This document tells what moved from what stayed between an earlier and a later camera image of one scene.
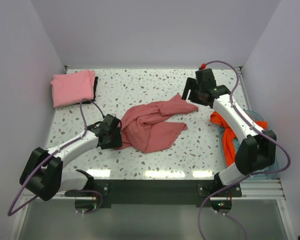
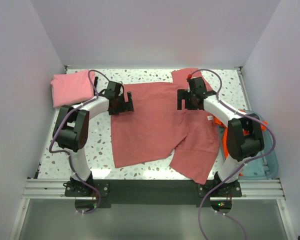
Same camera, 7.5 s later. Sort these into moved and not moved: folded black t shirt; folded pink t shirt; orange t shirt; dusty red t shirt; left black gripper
Moved: dusty red t shirt; left black gripper
Not moved: folded pink t shirt; folded black t shirt; orange t shirt
